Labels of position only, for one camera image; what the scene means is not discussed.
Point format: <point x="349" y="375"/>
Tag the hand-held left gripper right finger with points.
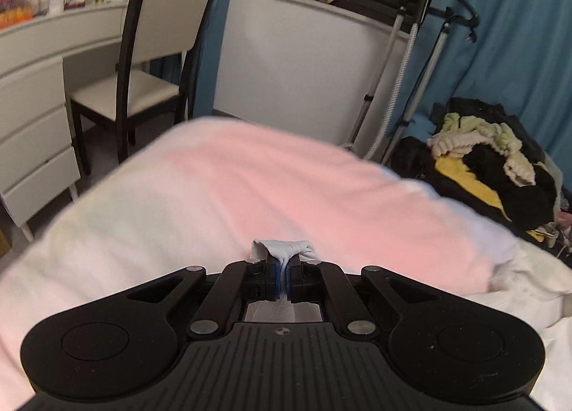
<point x="292" y="279"/>

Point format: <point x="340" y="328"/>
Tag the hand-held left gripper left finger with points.
<point x="273" y="279"/>

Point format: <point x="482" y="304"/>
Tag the light grey t-shirt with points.
<point x="286" y="248"/>

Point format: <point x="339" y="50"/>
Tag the pile of dark clothes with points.
<point x="527" y="196"/>

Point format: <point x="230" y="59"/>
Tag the pastel pink blanket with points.
<point x="268" y="192"/>

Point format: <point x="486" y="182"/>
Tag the yellow garment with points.
<point x="469" y="180"/>

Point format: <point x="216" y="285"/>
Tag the narrow blue curtain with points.
<point x="214" y="57"/>

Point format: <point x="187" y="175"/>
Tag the cream knit garment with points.
<point x="473" y="136"/>

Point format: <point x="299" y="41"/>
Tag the white bed sheet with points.
<point x="536" y="294"/>

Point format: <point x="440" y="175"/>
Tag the garment steamer stand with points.
<point x="404" y="57"/>

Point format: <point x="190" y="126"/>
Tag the white desk with drawers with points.
<point x="31" y="125"/>

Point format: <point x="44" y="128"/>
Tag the wide blue curtain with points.
<point x="514" y="35"/>

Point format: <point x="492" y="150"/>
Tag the colourful clutter on desk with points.
<point x="15" y="6"/>

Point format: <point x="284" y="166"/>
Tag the white chair with black frame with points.
<point x="178" y="13"/>

